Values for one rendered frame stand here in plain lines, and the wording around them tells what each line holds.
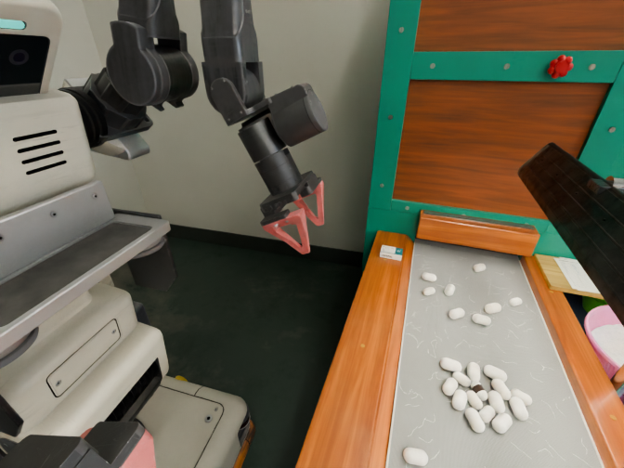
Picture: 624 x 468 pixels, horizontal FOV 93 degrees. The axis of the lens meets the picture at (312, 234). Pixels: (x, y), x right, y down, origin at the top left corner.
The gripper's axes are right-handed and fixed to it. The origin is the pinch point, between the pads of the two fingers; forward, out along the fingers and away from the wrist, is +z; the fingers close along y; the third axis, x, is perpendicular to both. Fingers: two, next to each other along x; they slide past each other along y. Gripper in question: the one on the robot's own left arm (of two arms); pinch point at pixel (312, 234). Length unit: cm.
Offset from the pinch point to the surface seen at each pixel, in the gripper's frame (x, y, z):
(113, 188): 177, 108, -32
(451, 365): -13.7, -1.0, 33.6
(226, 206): 119, 130, 14
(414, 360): -7.2, -0.2, 32.4
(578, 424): -30, -6, 44
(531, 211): -40, 45, 32
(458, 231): -21, 39, 29
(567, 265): -44, 38, 47
